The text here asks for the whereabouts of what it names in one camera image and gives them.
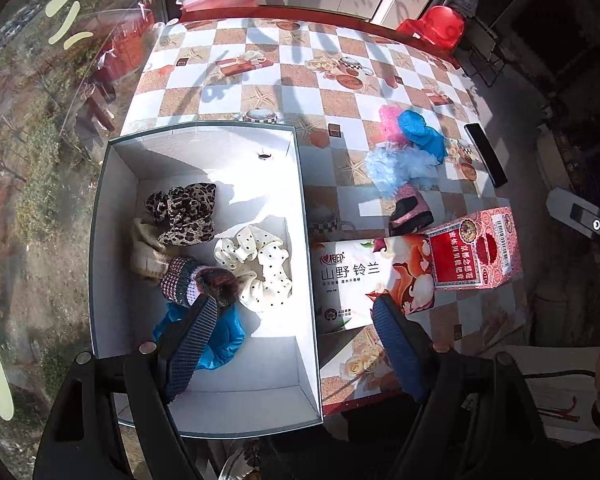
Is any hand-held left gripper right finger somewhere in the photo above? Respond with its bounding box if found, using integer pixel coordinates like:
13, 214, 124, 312
372, 294, 551, 480

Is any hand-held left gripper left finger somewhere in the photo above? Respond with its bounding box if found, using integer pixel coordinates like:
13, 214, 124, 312
32, 294, 219, 480

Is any blue plastic shoe cover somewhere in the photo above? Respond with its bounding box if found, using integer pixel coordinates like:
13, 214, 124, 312
397, 109, 449, 165
152, 302, 246, 372

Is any purple knit cloth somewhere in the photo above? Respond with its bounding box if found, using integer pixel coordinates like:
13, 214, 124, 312
160, 255, 241, 308

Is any white cardboard storage box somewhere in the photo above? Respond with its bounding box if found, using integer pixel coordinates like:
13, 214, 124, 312
87, 121, 326, 436

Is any beige knit cloth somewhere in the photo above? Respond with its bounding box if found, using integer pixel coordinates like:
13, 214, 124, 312
130, 217, 173, 283

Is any white polka dot scrunchie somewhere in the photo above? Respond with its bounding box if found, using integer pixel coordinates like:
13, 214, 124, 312
213, 225, 293, 313

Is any leopard print scrunchie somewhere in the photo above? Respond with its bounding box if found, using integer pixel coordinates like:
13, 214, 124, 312
145, 182, 218, 247

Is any pink and black knit cloth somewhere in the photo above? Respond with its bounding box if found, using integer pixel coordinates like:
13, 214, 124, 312
387, 185, 435, 237

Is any light blue fluffy cloth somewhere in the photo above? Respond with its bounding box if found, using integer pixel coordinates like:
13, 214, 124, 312
365, 142, 438, 195

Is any pink mesh item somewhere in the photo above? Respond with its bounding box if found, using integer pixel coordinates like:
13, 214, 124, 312
378, 105, 406, 143

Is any white floral tissue pack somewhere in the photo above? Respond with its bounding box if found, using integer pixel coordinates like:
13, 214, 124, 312
310, 235, 436, 335

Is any red patterned medicine box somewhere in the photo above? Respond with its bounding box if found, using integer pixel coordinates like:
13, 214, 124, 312
425, 206, 525, 292

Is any black phone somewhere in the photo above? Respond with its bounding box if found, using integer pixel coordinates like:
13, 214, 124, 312
464, 122, 509, 188

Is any black folding chair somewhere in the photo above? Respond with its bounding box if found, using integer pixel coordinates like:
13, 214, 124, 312
467, 25, 506, 88

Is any red plastic chair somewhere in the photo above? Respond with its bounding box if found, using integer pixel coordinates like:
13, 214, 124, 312
396, 6, 467, 52

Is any checkered printed tablecloth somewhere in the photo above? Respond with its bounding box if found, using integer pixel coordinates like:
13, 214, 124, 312
120, 17, 528, 411

